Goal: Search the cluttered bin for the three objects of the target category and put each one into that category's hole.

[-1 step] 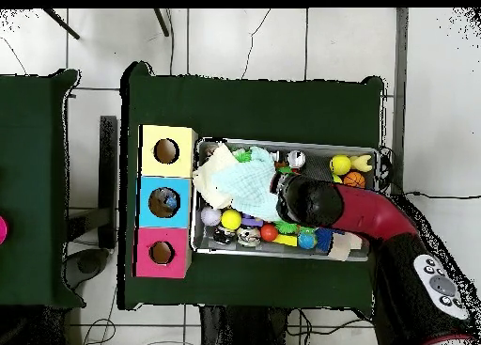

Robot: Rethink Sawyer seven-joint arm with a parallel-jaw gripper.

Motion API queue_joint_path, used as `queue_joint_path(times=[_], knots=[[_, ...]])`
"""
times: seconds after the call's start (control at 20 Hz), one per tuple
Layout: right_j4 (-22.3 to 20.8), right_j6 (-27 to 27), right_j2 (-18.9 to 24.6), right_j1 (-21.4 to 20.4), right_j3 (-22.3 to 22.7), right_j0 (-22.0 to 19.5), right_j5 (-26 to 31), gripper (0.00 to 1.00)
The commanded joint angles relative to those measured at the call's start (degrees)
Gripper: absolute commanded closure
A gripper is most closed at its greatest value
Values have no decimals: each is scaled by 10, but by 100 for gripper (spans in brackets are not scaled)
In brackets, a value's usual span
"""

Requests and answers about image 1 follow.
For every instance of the mint green waffle cloth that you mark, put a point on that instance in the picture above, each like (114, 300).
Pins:
(248, 187)

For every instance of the crushed red drink can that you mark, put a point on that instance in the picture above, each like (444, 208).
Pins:
(296, 159)

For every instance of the cream yellow waffle cloth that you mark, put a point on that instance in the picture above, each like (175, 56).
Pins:
(208, 183)

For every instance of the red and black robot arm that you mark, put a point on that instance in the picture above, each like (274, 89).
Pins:
(368, 213)

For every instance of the wooden box with three holes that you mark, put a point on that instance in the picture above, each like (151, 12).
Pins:
(180, 164)

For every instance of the orange red ball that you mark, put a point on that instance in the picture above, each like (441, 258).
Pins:
(269, 232)

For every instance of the yellow smooth ball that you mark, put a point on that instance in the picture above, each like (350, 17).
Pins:
(231, 219)
(340, 164)

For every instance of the blue textured ball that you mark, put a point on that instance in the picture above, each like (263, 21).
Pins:
(307, 240)

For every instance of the pale lavender ball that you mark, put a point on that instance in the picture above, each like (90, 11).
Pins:
(210, 215)

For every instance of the orange toy basketball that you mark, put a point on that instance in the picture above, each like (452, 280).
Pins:
(354, 179)

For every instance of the dark green tablecloth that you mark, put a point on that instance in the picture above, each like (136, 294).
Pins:
(244, 108)

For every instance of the yellow foam bone toy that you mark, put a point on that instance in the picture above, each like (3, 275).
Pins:
(361, 163)

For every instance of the black tripod leg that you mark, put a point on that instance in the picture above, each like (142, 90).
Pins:
(62, 23)
(161, 21)

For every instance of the grey round stand base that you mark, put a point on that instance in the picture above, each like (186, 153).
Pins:
(88, 266)

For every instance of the dark green side table cloth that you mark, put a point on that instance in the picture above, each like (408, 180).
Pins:
(34, 134)

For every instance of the pink plastic cup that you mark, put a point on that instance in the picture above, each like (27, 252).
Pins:
(2, 230)

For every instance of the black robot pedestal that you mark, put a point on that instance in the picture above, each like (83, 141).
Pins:
(244, 326)

